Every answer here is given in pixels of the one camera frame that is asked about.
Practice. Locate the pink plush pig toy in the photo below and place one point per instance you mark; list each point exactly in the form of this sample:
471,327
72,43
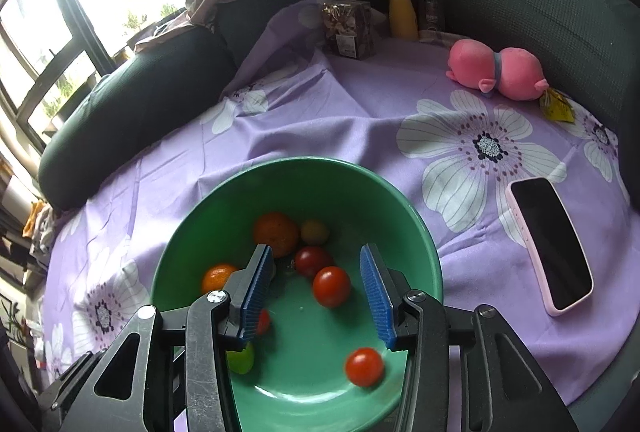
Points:
515,67

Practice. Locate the dark grey-green sofa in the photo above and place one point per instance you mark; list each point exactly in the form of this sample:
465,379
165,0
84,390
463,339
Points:
140,102

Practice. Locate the small red cherry tomato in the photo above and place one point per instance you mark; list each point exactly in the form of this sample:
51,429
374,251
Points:
263,322

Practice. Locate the clear box of dried snacks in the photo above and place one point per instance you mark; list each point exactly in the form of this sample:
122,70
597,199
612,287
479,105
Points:
347,27

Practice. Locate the dark clear bottle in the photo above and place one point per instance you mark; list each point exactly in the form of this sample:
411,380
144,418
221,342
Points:
432,7

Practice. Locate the green bowl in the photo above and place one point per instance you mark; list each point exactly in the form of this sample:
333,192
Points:
300,192

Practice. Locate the small beige round fruit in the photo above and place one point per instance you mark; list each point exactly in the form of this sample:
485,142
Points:
314,232

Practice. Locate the large dark orange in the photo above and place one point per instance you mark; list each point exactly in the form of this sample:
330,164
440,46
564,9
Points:
275,232

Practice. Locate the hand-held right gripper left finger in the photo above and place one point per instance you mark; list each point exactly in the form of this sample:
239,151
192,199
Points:
255,294

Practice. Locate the purple floral cloth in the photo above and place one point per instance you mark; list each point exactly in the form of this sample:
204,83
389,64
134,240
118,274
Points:
350,112

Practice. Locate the small yellow wrapper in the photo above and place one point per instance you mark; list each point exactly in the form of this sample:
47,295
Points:
557,107

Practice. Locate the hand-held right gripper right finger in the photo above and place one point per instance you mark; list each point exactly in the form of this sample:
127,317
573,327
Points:
377,304

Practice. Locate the small bright mandarin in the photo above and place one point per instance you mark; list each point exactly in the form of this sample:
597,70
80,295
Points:
217,277

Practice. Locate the orange and white cloth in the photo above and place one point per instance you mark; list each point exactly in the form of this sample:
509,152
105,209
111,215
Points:
40,224

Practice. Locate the green apple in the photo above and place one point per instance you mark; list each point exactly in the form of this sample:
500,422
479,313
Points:
242,359

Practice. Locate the yellow bottle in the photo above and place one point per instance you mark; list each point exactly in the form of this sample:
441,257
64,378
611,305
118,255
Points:
402,17

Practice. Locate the phone in pink case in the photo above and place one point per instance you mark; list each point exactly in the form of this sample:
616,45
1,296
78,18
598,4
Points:
550,237

